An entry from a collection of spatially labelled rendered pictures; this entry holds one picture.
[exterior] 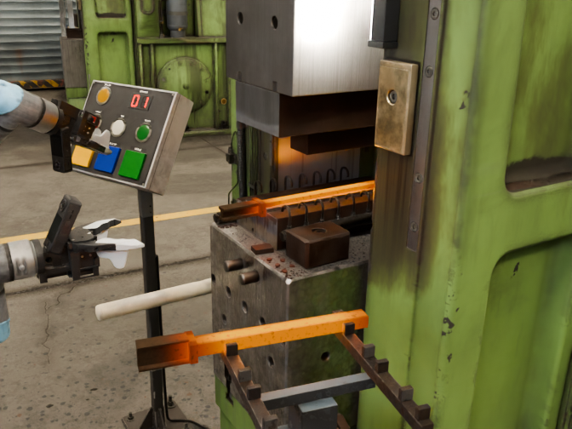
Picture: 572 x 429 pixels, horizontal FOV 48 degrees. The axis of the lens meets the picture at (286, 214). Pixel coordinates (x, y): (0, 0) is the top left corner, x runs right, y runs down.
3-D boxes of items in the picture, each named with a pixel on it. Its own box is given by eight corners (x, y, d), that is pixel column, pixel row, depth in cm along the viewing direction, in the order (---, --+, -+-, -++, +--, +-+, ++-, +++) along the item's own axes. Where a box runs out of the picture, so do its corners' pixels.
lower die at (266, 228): (277, 250, 145) (277, 215, 142) (236, 222, 161) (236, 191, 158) (414, 219, 166) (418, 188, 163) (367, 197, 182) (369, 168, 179)
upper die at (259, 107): (278, 138, 136) (279, 93, 133) (236, 120, 152) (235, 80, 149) (425, 119, 157) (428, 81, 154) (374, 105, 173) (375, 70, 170)
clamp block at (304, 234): (306, 270, 136) (306, 242, 133) (284, 255, 142) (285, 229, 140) (351, 259, 142) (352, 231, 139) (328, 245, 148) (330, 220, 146)
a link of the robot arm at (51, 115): (39, 129, 144) (16, 124, 148) (54, 136, 148) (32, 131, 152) (49, 99, 144) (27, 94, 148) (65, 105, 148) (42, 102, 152)
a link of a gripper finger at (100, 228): (111, 238, 142) (83, 254, 134) (109, 214, 140) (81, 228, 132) (122, 241, 141) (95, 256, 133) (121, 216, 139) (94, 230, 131)
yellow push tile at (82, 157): (86, 166, 183) (95, 142, 183) (69, 162, 187) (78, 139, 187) (91, 168, 184) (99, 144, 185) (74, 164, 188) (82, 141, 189)
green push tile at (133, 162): (136, 179, 172) (144, 153, 173) (117, 174, 176) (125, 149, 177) (140, 181, 174) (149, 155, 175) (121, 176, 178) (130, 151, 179)
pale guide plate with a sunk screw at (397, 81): (403, 156, 121) (410, 65, 115) (373, 145, 128) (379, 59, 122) (411, 154, 122) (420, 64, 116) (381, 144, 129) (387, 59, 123)
